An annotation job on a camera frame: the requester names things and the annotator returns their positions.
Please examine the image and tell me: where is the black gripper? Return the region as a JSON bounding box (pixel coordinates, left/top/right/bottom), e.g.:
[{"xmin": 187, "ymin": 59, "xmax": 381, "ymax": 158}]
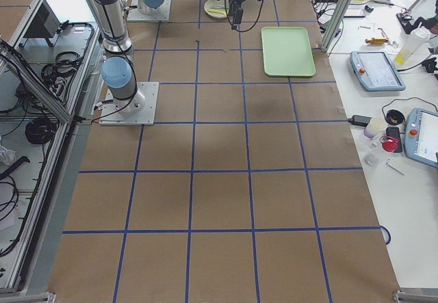
[{"xmin": 228, "ymin": 0, "xmax": 245, "ymax": 29}]

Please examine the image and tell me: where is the white round plate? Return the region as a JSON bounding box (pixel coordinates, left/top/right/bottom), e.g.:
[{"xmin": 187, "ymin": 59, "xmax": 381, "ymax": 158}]
[{"xmin": 204, "ymin": 0, "xmax": 227, "ymax": 19}]

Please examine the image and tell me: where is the yellow plastic fork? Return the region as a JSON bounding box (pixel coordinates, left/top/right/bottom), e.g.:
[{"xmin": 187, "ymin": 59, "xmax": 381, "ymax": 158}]
[{"xmin": 208, "ymin": 8, "xmax": 227, "ymax": 16}]

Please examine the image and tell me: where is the light green tray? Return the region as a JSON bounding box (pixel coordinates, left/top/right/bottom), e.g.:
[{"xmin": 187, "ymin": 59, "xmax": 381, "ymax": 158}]
[{"xmin": 261, "ymin": 27, "xmax": 316, "ymax": 77}]

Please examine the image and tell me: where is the gold metal tool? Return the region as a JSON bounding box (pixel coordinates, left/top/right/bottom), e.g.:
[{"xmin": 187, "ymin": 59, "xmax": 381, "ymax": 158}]
[{"xmin": 365, "ymin": 38, "xmax": 389, "ymax": 45}]

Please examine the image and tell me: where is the grey teach pendant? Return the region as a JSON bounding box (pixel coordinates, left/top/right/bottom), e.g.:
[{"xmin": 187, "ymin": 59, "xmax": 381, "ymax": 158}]
[
  {"xmin": 404, "ymin": 108, "xmax": 437, "ymax": 168},
  {"xmin": 350, "ymin": 51, "xmax": 406, "ymax": 92}
]

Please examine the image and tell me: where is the black power adapter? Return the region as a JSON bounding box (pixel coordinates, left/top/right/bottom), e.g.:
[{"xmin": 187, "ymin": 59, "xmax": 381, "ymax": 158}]
[{"xmin": 348, "ymin": 114, "xmax": 372, "ymax": 127}]

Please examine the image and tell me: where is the clear bottle yellow liquid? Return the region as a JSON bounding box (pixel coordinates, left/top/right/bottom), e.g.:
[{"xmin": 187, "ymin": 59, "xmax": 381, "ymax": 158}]
[{"xmin": 394, "ymin": 27, "xmax": 430, "ymax": 64}]

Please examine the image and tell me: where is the black smartphone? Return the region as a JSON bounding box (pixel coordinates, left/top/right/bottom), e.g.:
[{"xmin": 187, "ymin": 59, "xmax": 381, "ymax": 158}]
[{"xmin": 386, "ymin": 127, "xmax": 403, "ymax": 153}]

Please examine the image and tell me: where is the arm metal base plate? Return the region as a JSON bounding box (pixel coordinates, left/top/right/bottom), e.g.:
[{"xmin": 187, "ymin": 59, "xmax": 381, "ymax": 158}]
[
  {"xmin": 127, "ymin": 0, "xmax": 171, "ymax": 23},
  {"xmin": 98, "ymin": 82, "xmax": 159, "ymax": 126}
]

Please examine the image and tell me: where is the aluminium frame post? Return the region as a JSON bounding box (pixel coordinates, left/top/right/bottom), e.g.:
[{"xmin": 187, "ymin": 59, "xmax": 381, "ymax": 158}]
[{"xmin": 320, "ymin": 0, "xmax": 351, "ymax": 52}]

